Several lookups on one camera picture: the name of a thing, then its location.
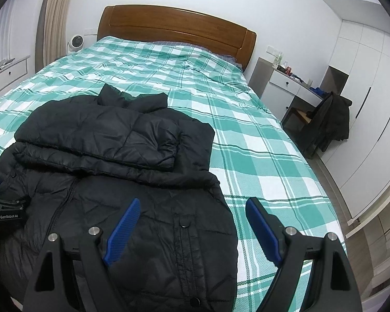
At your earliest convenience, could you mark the white sheer curtain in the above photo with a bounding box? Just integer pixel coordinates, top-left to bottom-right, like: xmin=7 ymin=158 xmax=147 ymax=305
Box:
xmin=0 ymin=0 xmax=35 ymax=69

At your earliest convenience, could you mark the wooden headboard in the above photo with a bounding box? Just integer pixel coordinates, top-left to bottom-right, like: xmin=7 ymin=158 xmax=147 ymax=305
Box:
xmin=97 ymin=5 xmax=258 ymax=71

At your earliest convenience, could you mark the white desk with drawer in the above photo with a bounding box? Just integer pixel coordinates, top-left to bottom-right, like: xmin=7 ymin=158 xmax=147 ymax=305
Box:
xmin=250 ymin=57 xmax=324 ymax=122

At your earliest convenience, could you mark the bed with green plaid blanket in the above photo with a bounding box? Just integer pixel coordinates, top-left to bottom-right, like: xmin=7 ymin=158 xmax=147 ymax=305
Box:
xmin=0 ymin=36 xmax=348 ymax=312

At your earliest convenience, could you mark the black puffer jacket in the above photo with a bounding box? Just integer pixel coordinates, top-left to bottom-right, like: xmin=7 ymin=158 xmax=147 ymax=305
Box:
xmin=0 ymin=84 xmax=238 ymax=312

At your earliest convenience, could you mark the wooden chair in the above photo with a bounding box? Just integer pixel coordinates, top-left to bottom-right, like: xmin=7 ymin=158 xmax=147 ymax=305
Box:
xmin=281 ymin=106 xmax=316 ymax=160

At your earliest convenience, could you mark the dark jacket on chair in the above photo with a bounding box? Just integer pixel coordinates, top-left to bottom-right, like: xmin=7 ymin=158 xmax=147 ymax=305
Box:
xmin=307 ymin=92 xmax=352 ymax=153

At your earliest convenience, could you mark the beige curtain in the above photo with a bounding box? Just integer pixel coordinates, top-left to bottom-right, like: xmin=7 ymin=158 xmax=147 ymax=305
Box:
xmin=36 ymin=0 xmax=75 ymax=74

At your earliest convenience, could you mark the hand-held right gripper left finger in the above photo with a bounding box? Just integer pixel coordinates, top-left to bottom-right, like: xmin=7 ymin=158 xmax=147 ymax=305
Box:
xmin=23 ymin=198 xmax=141 ymax=312

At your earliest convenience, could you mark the small white fan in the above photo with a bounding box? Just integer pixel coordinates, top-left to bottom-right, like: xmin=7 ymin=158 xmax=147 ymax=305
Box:
xmin=67 ymin=35 xmax=83 ymax=54

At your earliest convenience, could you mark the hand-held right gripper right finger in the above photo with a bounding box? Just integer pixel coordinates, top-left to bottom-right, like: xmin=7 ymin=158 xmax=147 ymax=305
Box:
xmin=245 ymin=197 xmax=363 ymax=312

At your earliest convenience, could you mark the white drawer cabinet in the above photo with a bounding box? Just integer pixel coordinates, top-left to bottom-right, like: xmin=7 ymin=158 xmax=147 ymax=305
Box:
xmin=0 ymin=55 xmax=31 ymax=103

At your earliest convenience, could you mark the white wardrobe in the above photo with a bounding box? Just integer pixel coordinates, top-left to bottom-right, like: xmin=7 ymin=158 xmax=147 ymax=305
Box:
xmin=318 ymin=19 xmax=390 ymax=223

